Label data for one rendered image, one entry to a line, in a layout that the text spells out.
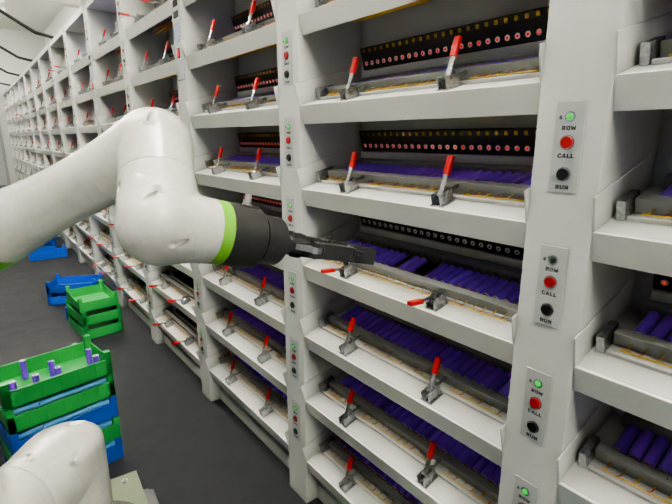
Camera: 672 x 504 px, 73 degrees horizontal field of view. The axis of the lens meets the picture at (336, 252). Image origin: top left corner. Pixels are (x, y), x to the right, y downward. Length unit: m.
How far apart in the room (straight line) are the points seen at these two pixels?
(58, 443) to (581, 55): 0.99
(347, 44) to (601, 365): 0.92
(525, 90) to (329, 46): 0.61
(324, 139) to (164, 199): 0.68
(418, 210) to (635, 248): 0.36
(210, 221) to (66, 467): 0.50
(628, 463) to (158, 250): 0.75
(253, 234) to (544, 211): 0.42
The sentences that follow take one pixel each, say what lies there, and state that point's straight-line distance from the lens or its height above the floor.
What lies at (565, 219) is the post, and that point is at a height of 0.97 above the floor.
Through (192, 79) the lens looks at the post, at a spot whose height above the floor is 1.28.
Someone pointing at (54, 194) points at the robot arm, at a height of 1.00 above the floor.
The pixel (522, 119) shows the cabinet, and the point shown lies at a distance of 0.98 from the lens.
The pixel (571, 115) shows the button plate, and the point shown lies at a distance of 0.71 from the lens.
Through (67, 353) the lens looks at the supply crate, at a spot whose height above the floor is 0.35.
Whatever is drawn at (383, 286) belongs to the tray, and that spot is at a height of 0.76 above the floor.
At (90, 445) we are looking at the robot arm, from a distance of 0.95.
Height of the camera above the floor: 1.08
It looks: 14 degrees down
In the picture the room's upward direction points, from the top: straight up
